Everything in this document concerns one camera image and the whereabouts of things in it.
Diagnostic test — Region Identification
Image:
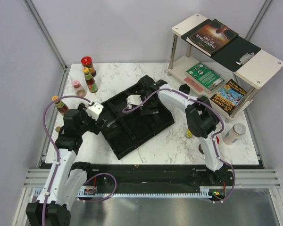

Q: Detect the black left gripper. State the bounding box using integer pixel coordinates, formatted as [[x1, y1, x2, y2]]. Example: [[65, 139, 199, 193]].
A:
[[76, 103, 106, 135]]

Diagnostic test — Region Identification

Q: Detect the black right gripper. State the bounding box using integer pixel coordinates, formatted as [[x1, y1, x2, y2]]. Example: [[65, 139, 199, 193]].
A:
[[136, 91, 159, 116]]

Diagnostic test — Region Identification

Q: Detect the black six-compartment plastic tray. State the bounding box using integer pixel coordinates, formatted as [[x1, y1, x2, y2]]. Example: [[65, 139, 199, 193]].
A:
[[100, 83, 175, 160]]

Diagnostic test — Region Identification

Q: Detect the black-lid pepper shaker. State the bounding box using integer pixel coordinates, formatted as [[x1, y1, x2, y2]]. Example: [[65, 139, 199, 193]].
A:
[[179, 84, 191, 95]]

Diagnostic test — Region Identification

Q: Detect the small yellow-label brown bottle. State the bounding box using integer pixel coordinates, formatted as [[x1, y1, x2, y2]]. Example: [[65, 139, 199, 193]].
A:
[[185, 129, 193, 139]]

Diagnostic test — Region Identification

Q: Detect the silver-lid salt jar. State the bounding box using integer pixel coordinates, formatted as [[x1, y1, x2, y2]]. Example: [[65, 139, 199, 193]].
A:
[[223, 123, 247, 145]]

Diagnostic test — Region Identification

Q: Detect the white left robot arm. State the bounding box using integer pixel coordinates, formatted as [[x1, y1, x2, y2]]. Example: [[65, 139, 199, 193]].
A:
[[25, 102, 104, 226]]

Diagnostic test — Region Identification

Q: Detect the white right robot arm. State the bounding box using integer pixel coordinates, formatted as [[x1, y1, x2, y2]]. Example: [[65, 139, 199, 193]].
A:
[[138, 75, 224, 186]]

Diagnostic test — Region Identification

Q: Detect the yellow-cap sauce bottle front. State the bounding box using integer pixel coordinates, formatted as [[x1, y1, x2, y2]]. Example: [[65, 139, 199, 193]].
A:
[[52, 96, 69, 116]]

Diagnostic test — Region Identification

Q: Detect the small brown-lid jar left edge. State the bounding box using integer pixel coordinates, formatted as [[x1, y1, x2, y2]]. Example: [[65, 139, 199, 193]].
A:
[[55, 126, 61, 132]]

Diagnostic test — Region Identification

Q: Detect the pink-lid spice shaker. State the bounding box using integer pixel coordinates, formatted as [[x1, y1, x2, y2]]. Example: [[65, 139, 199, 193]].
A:
[[72, 81, 87, 97]]

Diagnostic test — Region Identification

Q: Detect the yellow-cap sauce bottle tall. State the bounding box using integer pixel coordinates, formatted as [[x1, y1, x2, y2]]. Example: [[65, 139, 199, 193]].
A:
[[83, 67, 98, 93]]

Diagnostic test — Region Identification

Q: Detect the pink flat booklet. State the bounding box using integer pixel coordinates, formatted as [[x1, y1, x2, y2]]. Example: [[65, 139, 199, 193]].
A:
[[183, 77, 203, 92]]

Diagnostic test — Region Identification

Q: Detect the red-lid sauce jar left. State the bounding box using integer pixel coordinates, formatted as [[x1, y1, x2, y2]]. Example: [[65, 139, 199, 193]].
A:
[[81, 56, 97, 77]]

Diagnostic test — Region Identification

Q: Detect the red-lid sauce jar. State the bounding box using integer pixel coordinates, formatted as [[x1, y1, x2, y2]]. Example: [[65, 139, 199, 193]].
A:
[[81, 56, 97, 77], [199, 136, 220, 154]]

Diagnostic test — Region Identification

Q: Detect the green paperback book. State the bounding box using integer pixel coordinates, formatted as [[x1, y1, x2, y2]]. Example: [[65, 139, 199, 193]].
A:
[[185, 62, 224, 94]]

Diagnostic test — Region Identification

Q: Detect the dark Three Days book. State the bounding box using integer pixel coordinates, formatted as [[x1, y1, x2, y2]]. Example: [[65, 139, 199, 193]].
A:
[[185, 19, 238, 57]]

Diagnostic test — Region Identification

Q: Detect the colourful Treehouse book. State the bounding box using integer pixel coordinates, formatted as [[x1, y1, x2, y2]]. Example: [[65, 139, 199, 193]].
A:
[[210, 79, 247, 116]]

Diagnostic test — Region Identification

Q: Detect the red-lid sauce jar right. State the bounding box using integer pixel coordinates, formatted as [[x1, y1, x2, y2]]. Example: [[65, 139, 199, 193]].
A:
[[199, 136, 220, 154]]

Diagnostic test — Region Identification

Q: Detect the black clipboard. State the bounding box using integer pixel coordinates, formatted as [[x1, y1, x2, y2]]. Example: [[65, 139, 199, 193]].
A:
[[181, 19, 261, 72]]

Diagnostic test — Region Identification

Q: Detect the white two-tier shelf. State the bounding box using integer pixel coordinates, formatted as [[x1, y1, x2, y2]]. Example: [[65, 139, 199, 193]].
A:
[[167, 13, 283, 120]]

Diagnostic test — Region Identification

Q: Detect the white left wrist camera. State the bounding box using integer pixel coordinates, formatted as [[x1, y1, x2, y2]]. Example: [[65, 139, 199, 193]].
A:
[[85, 102, 104, 121]]

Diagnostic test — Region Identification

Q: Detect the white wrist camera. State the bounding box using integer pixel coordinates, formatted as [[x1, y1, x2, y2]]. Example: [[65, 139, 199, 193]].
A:
[[126, 95, 142, 106], [85, 102, 104, 121]]

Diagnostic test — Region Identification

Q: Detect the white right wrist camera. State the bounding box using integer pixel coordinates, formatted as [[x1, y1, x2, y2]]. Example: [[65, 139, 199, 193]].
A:
[[126, 95, 142, 106]]

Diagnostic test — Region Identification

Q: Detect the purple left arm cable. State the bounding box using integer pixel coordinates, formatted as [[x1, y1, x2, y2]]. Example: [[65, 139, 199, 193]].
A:
[[41, 95, 117, 226]]

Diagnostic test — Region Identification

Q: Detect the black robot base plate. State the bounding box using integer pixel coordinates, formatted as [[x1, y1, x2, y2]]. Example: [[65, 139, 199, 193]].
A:
[[71, 162, 234, 187]]

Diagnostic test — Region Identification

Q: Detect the aluminium corner frame post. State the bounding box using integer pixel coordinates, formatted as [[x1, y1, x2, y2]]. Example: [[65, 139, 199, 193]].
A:
[[23, 0, 67, 71]]

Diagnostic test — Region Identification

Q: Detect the white slotted cable duct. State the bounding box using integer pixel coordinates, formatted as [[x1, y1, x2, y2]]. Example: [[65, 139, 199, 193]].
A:
[[77, 188, 226, 200]]

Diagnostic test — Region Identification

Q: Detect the right aluminium frame post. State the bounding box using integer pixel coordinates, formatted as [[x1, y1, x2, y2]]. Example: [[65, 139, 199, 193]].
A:
[[245, 0, 274, 41]]

